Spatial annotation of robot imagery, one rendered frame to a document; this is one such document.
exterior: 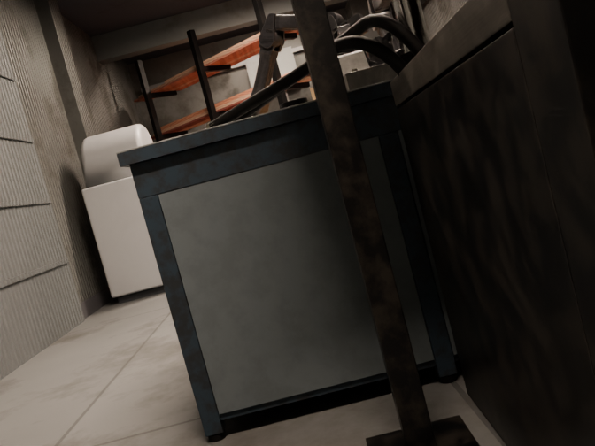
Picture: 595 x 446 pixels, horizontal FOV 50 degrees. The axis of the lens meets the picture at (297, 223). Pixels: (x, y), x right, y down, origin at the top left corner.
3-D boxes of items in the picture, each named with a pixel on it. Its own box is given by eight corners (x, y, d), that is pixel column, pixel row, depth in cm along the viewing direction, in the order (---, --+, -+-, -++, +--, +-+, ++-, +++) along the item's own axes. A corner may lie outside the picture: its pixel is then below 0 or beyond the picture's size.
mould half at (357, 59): (339, 113, 222) (329, 75, 221) (412, 94, 222) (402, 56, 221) (351, 96, 173) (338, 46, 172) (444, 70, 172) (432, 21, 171)
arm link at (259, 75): (266, 119, 249) (284, 34, 240) (258, 119, 243) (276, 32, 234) (252, 114, 251) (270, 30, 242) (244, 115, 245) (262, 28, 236)
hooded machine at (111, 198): (133, 291, 580) (90, 142, 571) (199, 273, 581) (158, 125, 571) (112, 306, 510) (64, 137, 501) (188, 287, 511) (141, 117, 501)
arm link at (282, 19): (344, 12, 230) (269, 16, 242) (336, 10, 222) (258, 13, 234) (343, 48, 232) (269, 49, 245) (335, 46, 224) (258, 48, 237)
